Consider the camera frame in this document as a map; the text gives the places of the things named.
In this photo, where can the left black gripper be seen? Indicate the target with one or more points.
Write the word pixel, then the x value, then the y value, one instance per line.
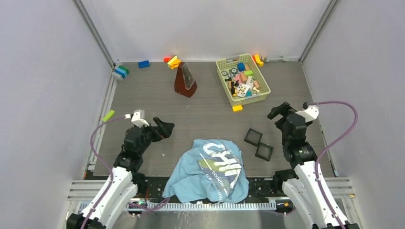
pixel 163 130

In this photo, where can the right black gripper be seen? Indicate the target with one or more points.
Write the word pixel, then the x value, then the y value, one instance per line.
pixel 284 109

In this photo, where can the light blue printed t-shirt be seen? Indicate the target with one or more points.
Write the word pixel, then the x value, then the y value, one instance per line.
pixel 212 169

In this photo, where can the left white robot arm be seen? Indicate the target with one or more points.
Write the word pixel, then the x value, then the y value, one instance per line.
pixel 124 181

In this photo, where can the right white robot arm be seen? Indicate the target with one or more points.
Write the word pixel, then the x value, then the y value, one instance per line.
pixel 304 183

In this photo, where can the yellow brick near basket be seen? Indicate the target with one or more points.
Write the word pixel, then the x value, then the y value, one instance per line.
pixel 237 108

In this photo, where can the green plastic basket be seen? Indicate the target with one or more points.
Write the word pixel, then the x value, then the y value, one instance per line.
pixel 242 80

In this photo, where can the brown metronome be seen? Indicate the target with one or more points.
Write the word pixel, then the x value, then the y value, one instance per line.
pixel 184 83

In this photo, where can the yellow red corner blocks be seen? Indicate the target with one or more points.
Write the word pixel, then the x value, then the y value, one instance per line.
pixel 260 60

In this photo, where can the lime green toy brick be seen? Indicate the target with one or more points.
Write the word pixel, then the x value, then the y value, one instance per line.
pixel 108 116

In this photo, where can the yellow orange toy block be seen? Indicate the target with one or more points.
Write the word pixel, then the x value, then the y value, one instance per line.
pixel 173 62

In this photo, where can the blue toy brick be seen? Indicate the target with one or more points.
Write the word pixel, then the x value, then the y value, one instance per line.
pixel 143 64

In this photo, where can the stacked blue green bricks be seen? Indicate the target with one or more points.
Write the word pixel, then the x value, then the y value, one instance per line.
pixel 120 72

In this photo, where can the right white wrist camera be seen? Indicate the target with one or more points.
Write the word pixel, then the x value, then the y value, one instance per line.
pixel 310 112

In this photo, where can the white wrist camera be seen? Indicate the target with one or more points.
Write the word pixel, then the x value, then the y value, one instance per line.
pixel 139 117
pixel 310 112

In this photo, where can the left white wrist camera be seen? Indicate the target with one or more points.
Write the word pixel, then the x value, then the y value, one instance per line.
pixel 139 117

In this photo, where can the black square frame box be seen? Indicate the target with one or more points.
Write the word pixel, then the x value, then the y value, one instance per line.
pixel 253 137
pixel 264 151

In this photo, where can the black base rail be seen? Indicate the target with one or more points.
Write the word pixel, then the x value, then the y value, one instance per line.
pixel 260 190

